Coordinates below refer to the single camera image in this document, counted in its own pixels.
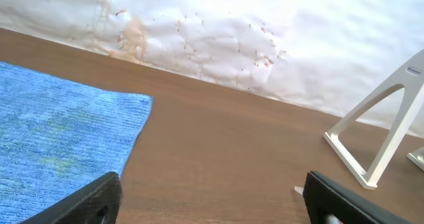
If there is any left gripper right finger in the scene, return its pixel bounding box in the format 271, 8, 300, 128
302, 170, 413, 224

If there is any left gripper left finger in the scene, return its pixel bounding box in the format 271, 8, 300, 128
19, 171, 124, 224

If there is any blue cloth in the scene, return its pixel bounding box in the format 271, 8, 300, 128
0, 61, 154, 224

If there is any white and blue stand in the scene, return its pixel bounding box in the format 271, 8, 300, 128
323, 49, 424, 190

